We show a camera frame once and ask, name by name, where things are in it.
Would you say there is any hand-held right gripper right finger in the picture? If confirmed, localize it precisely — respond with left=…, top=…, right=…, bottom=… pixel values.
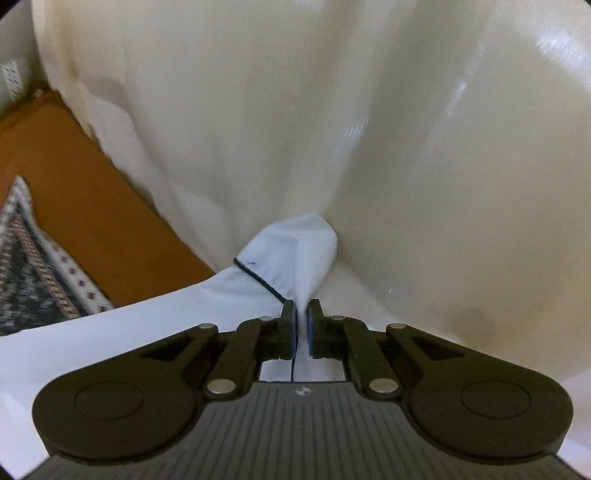
left=308, top=298, right=467, bottom=398

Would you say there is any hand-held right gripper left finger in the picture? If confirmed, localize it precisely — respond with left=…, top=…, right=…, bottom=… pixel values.
left=139, top=299, right=297, bottom=398

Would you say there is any white garment with dark trim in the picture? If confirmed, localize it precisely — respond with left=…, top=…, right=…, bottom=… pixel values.
left=0, top=211, right=340, bottom=467

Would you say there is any black patterned tablecloth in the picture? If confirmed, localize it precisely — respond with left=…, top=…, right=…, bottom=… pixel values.
left=0, top=174, right=116, bottom=337

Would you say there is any white perforated panel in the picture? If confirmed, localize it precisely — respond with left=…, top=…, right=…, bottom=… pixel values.
left=0, top=58, right=26, bottom=112

